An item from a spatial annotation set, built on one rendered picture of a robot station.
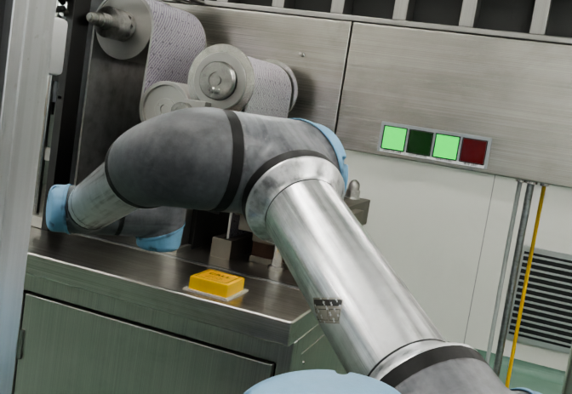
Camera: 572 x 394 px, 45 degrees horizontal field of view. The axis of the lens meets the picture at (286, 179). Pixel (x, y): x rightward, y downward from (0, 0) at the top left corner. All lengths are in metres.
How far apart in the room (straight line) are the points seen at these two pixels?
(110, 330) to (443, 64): 0.91
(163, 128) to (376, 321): 0.32
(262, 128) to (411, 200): 3.26
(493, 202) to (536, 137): 2.37
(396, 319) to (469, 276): 3.44
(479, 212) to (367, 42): 2.41
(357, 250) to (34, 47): 0.39
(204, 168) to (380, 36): 0.99
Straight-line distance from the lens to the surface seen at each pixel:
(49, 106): 1.49
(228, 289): 1.14
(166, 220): 1.14
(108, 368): 1.29
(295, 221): 0.68
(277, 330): 1.09
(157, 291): 1.17
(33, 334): 1.37
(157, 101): 1.49
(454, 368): 0.54
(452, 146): 1.61
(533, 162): 1.60
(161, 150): 0.74
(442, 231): 4.00
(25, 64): 0.33
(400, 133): 1.63
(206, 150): 0.73
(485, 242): 3.98
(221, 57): 1.42
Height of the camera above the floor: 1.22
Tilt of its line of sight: 6 degrees down
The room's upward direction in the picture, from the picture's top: 9 degrees clockwise
